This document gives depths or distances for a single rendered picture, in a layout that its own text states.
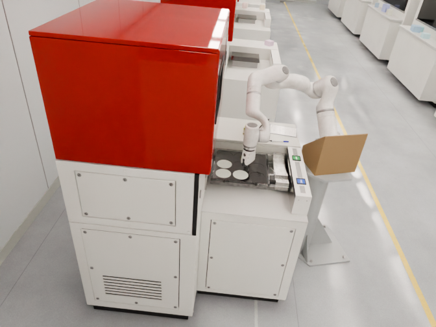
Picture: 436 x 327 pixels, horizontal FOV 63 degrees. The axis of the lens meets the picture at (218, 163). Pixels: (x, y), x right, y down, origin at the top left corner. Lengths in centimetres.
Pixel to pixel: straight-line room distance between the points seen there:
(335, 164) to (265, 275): 89
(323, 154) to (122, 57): 149
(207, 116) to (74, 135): 62
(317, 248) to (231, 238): 114
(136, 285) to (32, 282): 90
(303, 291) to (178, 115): 180
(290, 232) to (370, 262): 122
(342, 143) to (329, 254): 107
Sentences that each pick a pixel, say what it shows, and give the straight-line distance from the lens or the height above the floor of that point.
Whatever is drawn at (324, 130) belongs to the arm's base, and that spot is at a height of 111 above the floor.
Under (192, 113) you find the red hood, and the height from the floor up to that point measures 153.
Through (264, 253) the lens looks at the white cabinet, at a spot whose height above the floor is 53.
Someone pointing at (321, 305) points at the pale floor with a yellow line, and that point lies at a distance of 284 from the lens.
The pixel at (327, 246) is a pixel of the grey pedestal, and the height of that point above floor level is 1.
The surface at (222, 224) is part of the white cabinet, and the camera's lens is 214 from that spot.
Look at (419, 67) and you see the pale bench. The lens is 695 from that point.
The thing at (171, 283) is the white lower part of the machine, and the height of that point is 40.
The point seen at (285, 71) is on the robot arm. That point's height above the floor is 149.
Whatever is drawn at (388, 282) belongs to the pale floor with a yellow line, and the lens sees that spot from 319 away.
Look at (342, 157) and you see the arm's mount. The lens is 256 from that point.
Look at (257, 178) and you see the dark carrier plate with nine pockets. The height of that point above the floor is 90.
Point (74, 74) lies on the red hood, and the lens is 160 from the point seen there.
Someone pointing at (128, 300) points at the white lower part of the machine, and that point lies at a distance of 249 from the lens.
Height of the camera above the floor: 220
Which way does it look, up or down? 34 degrees down
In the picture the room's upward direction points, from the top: 5 degrees clockwise
